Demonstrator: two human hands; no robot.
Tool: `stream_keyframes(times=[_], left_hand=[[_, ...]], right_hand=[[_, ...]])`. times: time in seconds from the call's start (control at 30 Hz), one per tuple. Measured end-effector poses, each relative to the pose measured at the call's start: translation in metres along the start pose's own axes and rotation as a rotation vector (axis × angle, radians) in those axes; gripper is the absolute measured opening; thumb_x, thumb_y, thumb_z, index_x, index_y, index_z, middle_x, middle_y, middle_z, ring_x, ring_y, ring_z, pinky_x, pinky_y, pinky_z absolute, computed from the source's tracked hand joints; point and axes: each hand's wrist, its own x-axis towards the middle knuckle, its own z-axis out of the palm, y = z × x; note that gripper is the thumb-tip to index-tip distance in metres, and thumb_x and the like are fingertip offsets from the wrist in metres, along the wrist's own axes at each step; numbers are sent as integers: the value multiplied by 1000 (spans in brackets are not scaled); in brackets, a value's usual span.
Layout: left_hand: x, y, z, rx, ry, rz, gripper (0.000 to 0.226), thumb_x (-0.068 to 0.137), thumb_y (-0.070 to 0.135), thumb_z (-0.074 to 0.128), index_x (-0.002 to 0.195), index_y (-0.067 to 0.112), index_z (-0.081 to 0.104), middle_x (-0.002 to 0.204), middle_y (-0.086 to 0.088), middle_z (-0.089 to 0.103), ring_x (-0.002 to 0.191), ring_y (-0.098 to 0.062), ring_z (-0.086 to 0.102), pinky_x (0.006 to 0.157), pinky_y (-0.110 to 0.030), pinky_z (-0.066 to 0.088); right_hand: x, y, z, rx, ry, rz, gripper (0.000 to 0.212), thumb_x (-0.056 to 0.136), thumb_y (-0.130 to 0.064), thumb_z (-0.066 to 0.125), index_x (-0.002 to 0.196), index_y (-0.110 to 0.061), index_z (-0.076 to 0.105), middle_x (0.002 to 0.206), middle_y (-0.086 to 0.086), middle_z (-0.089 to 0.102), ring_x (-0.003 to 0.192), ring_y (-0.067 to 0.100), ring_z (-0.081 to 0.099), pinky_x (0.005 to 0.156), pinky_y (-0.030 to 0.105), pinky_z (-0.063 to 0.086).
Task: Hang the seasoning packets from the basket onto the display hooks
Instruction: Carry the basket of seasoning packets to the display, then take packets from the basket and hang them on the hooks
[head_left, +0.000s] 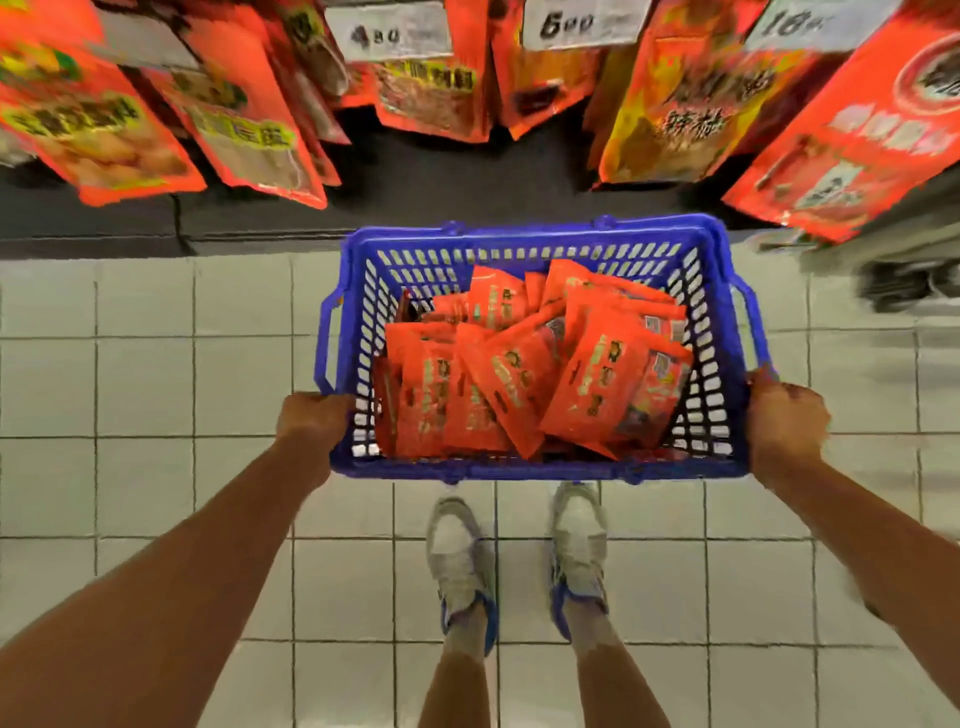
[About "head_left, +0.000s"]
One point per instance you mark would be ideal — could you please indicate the person's left hand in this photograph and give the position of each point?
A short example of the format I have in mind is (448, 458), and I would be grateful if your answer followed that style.
(315, 432)

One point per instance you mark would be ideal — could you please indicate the person's right hand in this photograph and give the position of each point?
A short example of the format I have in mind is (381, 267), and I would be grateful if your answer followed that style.
(788, 428)

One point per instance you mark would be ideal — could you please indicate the blue plastic basket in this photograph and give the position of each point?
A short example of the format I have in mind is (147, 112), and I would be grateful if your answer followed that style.
(705, 270)

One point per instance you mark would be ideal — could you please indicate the pile of red seasoning packets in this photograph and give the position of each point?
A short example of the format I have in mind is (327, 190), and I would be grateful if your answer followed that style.
(525, 368)

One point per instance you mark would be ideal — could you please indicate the person's right forearm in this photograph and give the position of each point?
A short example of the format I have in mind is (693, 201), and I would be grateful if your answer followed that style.
(885, 555)

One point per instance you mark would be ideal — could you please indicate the person's left forearm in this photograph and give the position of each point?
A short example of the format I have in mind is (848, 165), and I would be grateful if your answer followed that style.
(165, 600)

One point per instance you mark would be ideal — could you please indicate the person's left leg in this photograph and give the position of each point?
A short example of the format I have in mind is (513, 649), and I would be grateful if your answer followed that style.
(455, 690)

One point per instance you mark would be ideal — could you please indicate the person's leg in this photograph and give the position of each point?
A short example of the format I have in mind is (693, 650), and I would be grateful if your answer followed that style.
(455, 690)
(618, 683)

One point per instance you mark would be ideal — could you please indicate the person's right leg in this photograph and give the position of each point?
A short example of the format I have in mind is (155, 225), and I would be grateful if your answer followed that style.
(618, 683)

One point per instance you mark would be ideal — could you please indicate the grey left shoe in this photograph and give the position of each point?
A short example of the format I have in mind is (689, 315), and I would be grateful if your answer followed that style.
(458, 563)

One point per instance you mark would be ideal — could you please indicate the grey shoe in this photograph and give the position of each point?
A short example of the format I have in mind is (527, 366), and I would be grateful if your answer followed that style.
(458, 563)
(578, 548)

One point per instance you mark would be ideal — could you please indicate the grey right shoe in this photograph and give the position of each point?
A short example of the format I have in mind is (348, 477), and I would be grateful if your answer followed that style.
(578, 548)

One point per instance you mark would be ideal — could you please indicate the rows of hanging red packets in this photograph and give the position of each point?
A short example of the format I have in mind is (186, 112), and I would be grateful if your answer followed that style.
(90, 128)

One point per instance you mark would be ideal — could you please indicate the hanging display of seasoning packets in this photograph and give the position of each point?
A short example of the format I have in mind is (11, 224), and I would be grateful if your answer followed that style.
(578, 21)

